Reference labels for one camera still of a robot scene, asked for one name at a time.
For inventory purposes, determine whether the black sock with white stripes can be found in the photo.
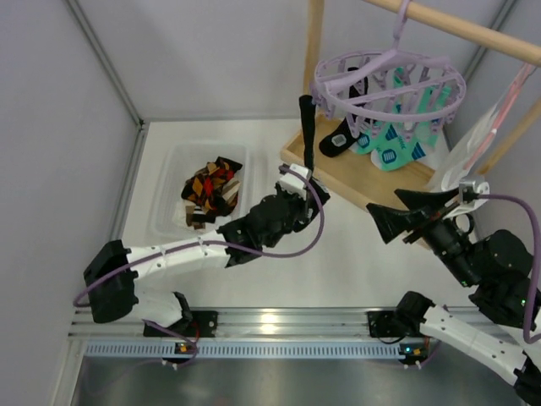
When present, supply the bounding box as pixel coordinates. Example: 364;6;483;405
298;95;331;221

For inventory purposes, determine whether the teal sock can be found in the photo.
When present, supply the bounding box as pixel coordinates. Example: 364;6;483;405
354;84;451;162
370;123;426;172

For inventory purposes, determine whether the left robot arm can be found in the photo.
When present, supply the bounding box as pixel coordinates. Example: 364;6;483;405
84;189;330;337

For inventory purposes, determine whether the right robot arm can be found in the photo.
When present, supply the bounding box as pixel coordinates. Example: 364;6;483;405
366;185;540;405

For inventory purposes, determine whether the wooden hanger rack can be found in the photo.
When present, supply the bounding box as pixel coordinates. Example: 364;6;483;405
303;1;540;209

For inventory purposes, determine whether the pile of socks in bin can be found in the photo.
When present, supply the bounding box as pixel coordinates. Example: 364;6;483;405
172;156;243;230

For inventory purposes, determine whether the purple round clip hanger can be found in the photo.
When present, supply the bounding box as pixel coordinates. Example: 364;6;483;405
311;1;466;141

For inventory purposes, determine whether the clear plastic bag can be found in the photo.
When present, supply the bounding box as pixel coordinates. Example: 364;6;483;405
426;63;536;192

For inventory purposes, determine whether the white plastic bin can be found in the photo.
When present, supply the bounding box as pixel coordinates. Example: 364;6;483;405
147;140;256;243

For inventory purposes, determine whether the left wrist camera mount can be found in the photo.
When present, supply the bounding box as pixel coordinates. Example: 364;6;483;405
277;164;312;200

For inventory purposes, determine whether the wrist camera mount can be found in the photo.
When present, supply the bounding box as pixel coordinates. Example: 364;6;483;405
277;164;312;200
458;175;490;214

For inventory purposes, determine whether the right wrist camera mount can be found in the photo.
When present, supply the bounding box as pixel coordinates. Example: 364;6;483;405
458;175;490;214

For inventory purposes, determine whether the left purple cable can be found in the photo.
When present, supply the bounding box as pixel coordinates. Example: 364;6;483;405
72;164;326;369

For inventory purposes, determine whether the aluminium rail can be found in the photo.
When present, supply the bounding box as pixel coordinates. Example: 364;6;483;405
67;307;529;339

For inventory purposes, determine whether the perforated cable duct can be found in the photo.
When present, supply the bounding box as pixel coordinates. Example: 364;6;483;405
85;340;405;359

